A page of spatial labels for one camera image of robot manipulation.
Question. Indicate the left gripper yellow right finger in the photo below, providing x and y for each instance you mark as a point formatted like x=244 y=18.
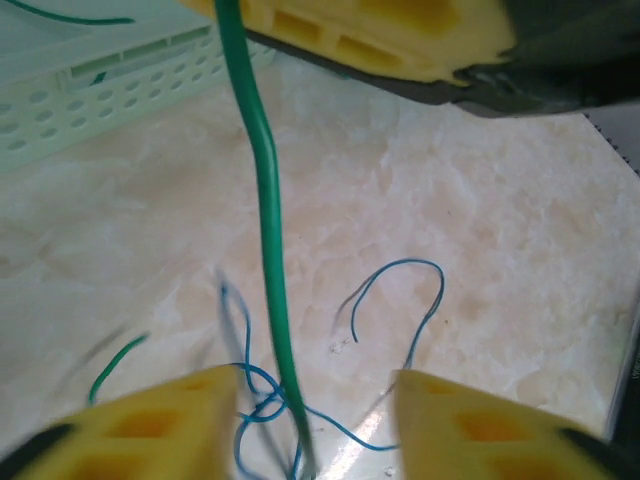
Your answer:
x=435 y=415

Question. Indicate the aluminium side rail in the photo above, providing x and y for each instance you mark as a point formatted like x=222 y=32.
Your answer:
x=625 y=135

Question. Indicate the light green plastic basket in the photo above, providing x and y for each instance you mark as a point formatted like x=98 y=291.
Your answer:
x=50 y=50

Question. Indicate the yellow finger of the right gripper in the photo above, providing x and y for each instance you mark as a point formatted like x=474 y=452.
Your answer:
x=325 y=20

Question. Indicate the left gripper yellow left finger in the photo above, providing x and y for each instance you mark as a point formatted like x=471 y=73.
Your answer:
x=210 y=430

